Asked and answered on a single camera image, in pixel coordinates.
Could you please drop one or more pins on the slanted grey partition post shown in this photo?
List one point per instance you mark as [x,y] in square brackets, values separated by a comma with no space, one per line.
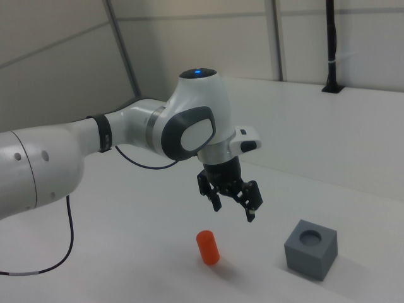
[124,47]

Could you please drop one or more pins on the orange cylinder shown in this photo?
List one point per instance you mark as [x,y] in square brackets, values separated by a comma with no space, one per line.
[208,247]

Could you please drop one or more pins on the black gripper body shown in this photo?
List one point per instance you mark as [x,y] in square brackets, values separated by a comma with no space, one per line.
[224,173]

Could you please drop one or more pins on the grey block with round hole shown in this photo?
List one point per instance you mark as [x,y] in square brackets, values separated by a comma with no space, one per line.
[307,260]

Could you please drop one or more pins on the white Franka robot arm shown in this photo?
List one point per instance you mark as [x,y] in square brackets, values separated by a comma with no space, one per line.
[50,158]

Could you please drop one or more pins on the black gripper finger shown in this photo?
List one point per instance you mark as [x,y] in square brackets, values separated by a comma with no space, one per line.
[214,199]
[252,197]

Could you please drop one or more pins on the upright grey partition post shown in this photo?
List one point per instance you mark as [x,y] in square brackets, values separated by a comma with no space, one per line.
[277,38]

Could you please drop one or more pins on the black pole with base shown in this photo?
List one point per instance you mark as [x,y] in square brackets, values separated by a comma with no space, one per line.
[331,47]

